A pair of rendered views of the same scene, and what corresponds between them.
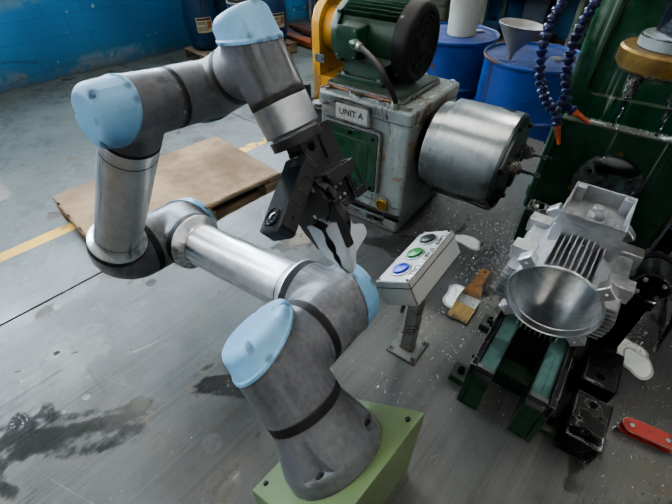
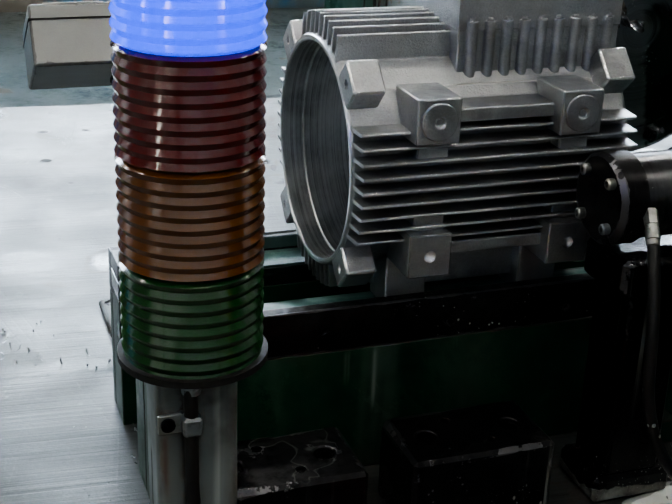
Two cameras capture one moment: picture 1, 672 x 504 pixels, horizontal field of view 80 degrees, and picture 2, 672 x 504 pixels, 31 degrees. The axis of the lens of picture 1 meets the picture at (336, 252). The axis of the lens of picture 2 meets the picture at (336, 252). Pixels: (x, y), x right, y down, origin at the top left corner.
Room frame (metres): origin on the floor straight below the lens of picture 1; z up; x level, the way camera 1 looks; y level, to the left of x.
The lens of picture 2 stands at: (-0.19, -0.82, 1.27)
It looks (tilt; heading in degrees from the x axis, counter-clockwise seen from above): 23 degrees down; 33
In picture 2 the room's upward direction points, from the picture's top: 2 degrees clockwise
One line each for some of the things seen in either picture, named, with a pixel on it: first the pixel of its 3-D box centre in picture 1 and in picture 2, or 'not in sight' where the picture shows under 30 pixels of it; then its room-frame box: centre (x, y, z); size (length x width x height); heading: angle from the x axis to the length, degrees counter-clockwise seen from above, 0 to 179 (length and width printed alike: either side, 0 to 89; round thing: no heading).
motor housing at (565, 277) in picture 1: (565, 271); (445, 140); (0.54, -0.43, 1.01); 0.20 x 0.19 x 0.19; 143
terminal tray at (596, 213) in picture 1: (591, 221); (507, 7); (0.57, -0.46, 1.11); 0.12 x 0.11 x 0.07; 143
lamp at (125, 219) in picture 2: not in sight; (191, 204); (0.16, -0.52, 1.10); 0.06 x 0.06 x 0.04
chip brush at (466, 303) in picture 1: (472, 293); not in sight; (0.67, -0.34, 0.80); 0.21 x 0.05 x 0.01; 145
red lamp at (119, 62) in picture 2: not in sight; (189, 96); (0.16, -0.52, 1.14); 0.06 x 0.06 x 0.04
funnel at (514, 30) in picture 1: (516, 47); not in sight; (2.38, -0.99, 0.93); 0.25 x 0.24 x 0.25; 138
